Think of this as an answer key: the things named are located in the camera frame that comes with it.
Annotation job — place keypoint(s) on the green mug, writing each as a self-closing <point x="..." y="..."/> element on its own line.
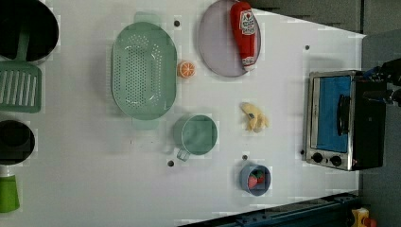
<point x="194" y="134"/>

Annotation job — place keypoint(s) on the green bottle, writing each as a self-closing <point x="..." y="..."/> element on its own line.
<point x="9" y="198"/>

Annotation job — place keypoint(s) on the orange slice toy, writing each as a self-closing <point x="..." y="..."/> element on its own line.
<point x="186" y="69"/>

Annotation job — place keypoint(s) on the lilac round plate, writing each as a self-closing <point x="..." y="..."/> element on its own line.
<point x="217" y="43"/>

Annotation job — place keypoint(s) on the black round pot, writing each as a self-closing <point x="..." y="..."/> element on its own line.
<point x="38" y="20"/>

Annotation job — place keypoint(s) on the black round container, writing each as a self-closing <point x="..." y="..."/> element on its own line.
<point x="17" y="142"/>

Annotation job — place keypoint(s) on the red plush ketchup bottle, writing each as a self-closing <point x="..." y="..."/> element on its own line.
<point x="243" y="27"/>

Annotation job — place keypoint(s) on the red strawberry toy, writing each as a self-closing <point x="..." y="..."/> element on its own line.
<point x="256" y="178"/>

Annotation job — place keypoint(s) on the silver toaster oven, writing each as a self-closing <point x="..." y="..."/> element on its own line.
<point x="345" y="127"/>

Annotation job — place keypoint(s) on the yellow red stop button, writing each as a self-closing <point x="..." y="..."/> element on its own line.
<point x="362" y="218"/>

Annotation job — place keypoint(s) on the green perforated colander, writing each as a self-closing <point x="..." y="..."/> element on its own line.
<point x="144" y="67"/>

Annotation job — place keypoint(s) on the blue cup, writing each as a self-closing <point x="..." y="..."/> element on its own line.
<point x="244" y="175"/>

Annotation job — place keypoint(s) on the blue metal frame rail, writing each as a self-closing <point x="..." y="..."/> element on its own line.
<point x="330" y="211"/>

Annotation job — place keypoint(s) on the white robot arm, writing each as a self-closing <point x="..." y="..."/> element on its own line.
<point x="388" y="72"/>

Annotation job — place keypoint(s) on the yellow plush banana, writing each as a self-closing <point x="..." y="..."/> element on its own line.
<point x="257" y="121"/>

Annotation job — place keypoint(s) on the green slotted spatula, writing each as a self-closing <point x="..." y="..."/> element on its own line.
<point x="21" y="81"/>

